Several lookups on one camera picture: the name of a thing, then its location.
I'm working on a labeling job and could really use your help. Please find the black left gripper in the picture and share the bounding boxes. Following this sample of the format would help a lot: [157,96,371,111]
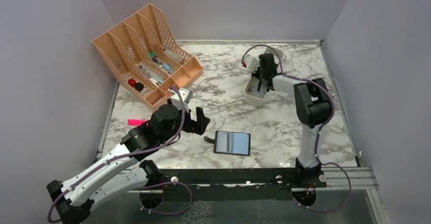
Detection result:
[159,98,210,145]

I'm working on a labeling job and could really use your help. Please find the black leather card holder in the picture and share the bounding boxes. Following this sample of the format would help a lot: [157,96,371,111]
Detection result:
[204,131,251,156]

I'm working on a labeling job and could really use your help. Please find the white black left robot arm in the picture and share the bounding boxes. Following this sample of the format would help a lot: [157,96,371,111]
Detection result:
[47,104,210,223]

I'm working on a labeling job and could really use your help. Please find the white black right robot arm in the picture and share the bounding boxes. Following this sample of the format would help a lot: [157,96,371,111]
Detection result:
[242,53,334,187]

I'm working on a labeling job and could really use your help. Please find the cream oblong plastic tray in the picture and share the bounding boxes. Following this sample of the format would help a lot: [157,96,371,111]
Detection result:
[243,53,267,107]

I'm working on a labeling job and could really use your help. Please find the teal pens in organizer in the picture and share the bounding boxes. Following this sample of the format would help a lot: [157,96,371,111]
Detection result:
[148,52,175,74]

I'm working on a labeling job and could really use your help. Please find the pink rectangular bar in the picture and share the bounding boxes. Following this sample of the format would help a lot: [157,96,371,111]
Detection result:
[128,119,147,126]

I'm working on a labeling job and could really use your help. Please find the black round item in organizer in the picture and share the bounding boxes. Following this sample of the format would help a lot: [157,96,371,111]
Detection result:
[134,82,144,92]

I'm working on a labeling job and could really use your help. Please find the grey device in organizer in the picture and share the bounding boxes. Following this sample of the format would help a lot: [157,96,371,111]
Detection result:
[163,46,184,65]

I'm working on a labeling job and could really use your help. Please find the red round item in organizer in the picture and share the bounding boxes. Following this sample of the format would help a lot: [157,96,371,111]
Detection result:
[128,79,136,87]

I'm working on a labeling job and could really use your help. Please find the peach plastic file organizer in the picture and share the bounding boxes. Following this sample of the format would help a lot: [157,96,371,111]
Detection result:
[92,4,203,110]

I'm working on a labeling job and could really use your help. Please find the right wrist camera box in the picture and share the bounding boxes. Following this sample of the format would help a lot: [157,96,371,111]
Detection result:
[241,54,259,73]

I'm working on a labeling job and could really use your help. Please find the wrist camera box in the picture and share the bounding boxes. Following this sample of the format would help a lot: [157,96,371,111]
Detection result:
[241,54,259,73]
[170,88,193,110]

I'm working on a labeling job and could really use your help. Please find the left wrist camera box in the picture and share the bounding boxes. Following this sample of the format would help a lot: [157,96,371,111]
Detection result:
[170,88,193,110]

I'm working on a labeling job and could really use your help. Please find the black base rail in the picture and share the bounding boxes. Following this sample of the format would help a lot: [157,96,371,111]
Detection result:
[138,168,326,204]

